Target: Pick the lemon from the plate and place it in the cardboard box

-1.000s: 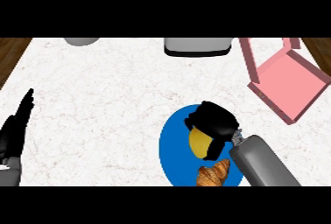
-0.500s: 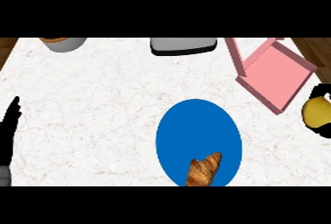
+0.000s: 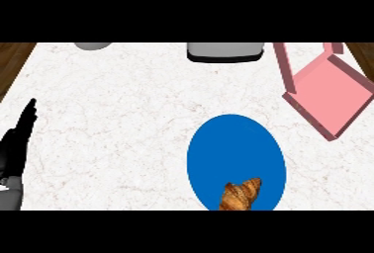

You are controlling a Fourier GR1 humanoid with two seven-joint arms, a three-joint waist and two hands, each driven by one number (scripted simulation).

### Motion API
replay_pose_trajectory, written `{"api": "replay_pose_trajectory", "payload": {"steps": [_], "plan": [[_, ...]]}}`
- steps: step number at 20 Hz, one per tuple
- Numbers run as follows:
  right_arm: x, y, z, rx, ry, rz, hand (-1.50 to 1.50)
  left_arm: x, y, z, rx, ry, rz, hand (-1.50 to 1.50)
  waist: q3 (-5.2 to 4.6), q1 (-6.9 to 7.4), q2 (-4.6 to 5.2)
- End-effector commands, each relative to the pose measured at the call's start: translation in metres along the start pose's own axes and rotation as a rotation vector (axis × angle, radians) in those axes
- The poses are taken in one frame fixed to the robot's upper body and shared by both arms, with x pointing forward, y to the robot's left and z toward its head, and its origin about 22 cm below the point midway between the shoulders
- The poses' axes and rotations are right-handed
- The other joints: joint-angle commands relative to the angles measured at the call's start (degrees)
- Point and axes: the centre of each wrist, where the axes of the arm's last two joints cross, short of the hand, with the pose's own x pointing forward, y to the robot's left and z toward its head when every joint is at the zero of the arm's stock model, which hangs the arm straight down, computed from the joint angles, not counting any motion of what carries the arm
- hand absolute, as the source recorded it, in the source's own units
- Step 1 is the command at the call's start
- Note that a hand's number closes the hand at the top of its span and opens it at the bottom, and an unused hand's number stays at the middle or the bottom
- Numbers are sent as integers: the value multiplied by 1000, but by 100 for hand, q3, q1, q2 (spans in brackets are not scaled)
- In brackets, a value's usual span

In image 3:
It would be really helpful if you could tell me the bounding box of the grey appliance with black base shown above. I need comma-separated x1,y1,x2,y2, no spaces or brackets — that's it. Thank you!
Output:
187,42,267,64

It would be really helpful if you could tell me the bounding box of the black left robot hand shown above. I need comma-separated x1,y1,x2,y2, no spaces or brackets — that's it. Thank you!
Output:
0,98,41,188

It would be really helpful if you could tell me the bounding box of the grey round object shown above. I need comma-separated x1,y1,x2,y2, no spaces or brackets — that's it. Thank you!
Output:
73,42,114,51

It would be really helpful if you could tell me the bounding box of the blue oval plate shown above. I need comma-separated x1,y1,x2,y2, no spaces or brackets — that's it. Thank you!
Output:
187,114,289,211

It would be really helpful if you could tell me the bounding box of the pink open box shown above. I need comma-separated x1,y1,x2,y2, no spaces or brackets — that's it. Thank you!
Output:
273,42,374,142

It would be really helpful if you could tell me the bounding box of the brown croissant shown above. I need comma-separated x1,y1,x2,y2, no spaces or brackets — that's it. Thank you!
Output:
218,177,264,211

